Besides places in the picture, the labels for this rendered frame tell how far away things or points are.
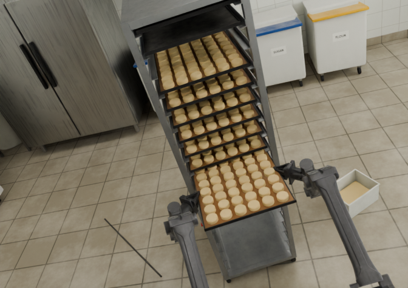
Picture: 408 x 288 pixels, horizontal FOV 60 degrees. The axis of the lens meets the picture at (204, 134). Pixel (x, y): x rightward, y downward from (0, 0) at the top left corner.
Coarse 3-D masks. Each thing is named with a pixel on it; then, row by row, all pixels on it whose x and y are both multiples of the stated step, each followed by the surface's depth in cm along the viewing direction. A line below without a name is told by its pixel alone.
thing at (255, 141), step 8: (256, 136) 179; (232, 144) 179; (240, 144) 178; (248, 144) 178; (256, 144) 174; (264, 144) 175; (208, 152) 179; (216, 152) 179; (224, 152) 176; (232, 152) 174; (240, 152) 175; (192, 160) 180; (200, 160) 175; (208, 160) 173; (216, 160) 175; (192, 168) 175
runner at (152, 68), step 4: (152, 56) 161; (148, 60) 154; (152, 60) 157; (148, 64) 148; (152, 64) 153; (148, 68) 144; (152, 68) 150; (152, 72) 146; (156, 72) 145; (152, 76) 143; (156, 76) 142; (152, 80) 140
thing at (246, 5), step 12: (252, 24) 135; (252, 36) 138; (252, 48) 140; (264, 84) 150; (264, 96) 154; (264, 108) 157; (276, 156) 174; (288, 216) 200; (288, 228) 206; (288, 240) 213
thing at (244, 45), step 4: (232, 28) 162; (236, 28) 156; (232, 32) 158; (236, 32) 157; (240, 32) 149; (236, 36) 153; (240, 36) 152; (244, 36) 145; (240, 40) 149; (244, 40) 147; (248, 40) 139; (240, 44) 145; (244, 44) 144; (248, 44) 141; (244, 48) 141; (248, 48) 140
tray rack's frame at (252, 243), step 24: (144, 0) 148; (168, 0) 137; (192, 0) 128; (216, 0) 128; (144, 24) 128; (264, 216) 252; (240, 240) 241; (264, 240) 236; (240, 264) 226; (264, 264) 222
